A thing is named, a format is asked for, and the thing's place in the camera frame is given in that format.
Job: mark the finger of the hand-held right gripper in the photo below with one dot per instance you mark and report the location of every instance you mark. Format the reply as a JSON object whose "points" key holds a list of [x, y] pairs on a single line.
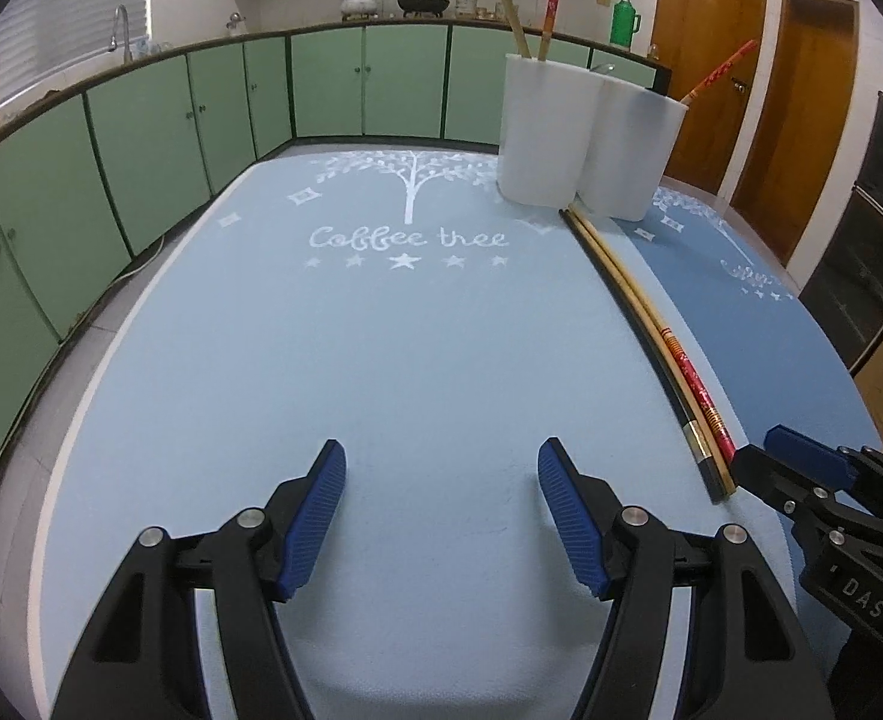
{"points": [[809, 454], [764, 476]]}

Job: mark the white cooking pot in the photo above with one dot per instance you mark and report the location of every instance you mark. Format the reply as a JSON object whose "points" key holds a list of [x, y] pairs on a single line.
{"points": [[357, 4]]}

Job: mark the black glass-front cabinet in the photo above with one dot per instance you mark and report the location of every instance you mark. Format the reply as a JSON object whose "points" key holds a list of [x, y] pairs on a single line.
{"points": [[876, 240]]}

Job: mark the dark blue printed table mat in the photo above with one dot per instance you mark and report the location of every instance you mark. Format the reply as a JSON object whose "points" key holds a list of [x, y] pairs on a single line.
{"points": [[771, 360]]}

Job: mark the dish soap bottle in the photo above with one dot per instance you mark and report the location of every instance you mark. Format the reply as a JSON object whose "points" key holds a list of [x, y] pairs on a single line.
{"points": [[145, 49]]}

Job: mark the green thermos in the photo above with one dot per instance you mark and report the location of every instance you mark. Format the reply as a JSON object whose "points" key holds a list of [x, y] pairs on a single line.
{"points": [[624, 22]]}

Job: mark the bundle of mixed chopsticks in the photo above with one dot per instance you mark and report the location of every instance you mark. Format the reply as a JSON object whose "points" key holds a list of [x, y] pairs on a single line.
{"points": [[693, 394]]}

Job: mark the chrome kitchen faucet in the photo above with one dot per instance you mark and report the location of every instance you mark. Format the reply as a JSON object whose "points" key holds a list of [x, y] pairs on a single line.
{"points": [[120, 26]]}

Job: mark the glass jar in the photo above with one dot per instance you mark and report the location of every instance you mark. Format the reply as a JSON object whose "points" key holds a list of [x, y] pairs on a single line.
{"points": [[491, 12], [465, 7]]}

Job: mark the green drawer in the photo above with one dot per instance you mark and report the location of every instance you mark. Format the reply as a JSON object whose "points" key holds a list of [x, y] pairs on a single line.
{"points": [[629, 64]]}

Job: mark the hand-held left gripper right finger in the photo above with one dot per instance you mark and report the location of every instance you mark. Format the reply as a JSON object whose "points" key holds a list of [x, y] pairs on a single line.
{"points": [[573, 525]]}

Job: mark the green base cabinet with drawers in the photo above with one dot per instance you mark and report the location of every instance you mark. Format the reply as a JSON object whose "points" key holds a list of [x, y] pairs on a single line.
{"points": [[404, 82]]}

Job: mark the long green base cabinet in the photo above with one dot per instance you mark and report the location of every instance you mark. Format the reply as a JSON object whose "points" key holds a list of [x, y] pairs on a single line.
{"points": [[51, 225]]}

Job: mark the plain wooden door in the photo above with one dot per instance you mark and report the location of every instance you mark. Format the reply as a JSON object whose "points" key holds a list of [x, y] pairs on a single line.
{"points": [[801, 127]]}

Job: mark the white plastic utensil holder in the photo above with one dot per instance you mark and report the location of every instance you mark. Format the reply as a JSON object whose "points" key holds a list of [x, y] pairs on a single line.
{"points": [[546, 135]]}

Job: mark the light blue printed table mat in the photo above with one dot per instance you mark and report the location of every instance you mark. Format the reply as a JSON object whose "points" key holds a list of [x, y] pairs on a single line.
{"points": [[411, 360]]}

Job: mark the white window blind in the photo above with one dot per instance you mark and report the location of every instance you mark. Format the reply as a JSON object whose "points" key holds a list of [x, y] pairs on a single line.
{"points": [[74, 15]]}

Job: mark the black wok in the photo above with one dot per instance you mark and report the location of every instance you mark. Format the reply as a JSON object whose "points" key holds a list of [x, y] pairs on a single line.
{"points": [[423, 4]]}

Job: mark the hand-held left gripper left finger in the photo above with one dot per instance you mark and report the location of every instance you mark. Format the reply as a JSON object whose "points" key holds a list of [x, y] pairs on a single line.
{"points": [[310, 517]]}

